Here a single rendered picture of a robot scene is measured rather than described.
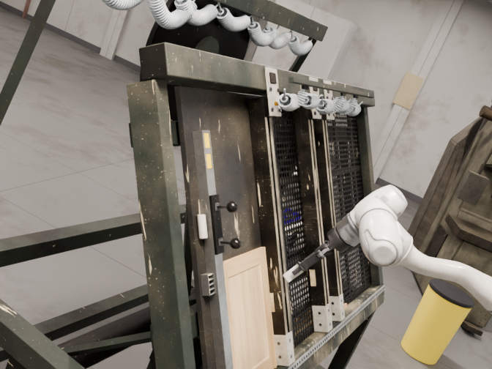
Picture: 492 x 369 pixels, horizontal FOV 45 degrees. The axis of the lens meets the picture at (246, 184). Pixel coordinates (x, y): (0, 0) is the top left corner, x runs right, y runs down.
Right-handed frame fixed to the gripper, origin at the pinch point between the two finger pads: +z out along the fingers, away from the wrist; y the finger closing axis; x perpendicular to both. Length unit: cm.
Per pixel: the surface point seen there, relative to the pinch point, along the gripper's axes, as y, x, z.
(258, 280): -37.0, -3.9, 29.8
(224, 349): -2.1, 6.9, 38.4
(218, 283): -4.2, -11.8, 26.2
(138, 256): -230, -71, 198
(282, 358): -42, 27, 45
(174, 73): 14, -68, -14
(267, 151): -49, -41, -2
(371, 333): -324, 100, 115
